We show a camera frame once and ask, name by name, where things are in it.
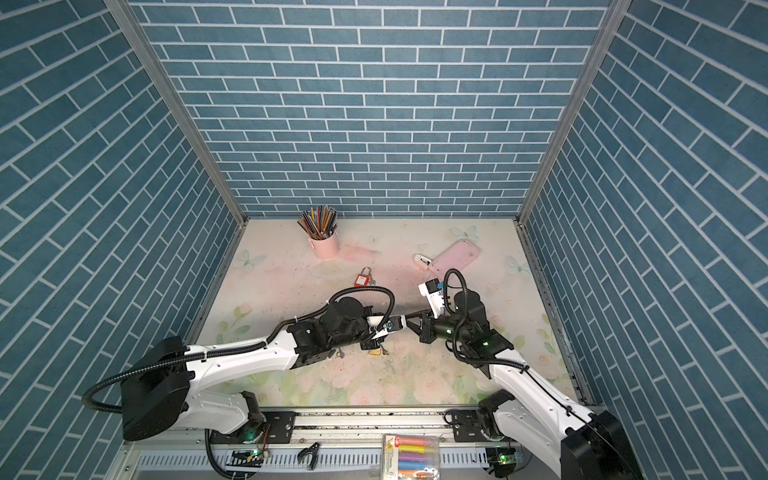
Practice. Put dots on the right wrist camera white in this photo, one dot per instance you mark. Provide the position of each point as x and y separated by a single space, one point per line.
431 290

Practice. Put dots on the left circuit board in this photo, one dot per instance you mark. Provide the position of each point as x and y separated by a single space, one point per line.
246 458

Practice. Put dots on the pink pencil cup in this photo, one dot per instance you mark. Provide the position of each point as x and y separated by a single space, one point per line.
325 249

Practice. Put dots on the pink case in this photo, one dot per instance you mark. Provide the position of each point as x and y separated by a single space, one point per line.
458 256

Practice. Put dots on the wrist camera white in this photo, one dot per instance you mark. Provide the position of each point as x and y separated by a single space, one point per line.
380 327
431 290

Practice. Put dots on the aluminium front rail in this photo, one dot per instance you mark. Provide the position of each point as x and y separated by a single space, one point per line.
351 440

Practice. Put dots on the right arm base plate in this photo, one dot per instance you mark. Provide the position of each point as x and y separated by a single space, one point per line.
474 425

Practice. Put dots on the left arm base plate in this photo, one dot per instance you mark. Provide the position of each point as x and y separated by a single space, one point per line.
274 427

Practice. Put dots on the marker pack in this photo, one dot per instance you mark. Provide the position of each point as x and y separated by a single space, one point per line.
410 457

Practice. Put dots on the white small device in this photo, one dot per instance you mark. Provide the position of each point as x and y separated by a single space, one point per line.
422 261

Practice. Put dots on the red padlock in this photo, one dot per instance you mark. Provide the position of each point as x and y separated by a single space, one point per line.
362 278

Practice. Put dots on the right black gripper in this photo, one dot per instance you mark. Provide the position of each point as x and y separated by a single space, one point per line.
427 329

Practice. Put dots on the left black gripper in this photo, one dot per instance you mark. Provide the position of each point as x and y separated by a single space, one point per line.
372 344

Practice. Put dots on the black metal clip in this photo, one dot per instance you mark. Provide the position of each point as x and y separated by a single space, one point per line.
310 455

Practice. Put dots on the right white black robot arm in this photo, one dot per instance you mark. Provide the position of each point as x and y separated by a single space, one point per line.
572 440

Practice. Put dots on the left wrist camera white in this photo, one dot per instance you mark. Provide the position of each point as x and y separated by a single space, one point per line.
380 327

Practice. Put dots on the circuit board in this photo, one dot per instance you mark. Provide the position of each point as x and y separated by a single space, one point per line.
246 458
502 462

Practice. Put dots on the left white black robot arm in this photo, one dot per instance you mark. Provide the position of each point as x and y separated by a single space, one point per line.
172 386

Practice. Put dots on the coloured pencils bundle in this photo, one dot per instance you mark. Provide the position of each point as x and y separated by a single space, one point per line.
319 222

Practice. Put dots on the right circuit board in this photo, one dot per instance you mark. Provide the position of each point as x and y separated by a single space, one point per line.
502 462

